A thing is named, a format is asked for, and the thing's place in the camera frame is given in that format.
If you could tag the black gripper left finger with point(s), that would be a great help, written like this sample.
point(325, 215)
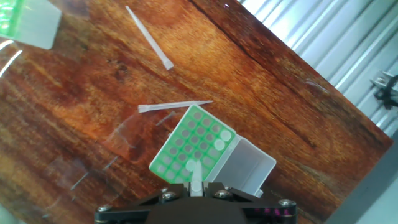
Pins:
point(161, 196)

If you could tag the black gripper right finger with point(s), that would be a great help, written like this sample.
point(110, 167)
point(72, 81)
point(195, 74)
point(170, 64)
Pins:
point(230, 194)

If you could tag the green clear pipette tip box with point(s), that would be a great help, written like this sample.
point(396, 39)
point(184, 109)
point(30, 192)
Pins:
point(186, 143)
point(34, 25)

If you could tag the glossy brown wooden board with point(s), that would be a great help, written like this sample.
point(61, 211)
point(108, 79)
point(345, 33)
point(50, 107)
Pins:
point(93, 93)

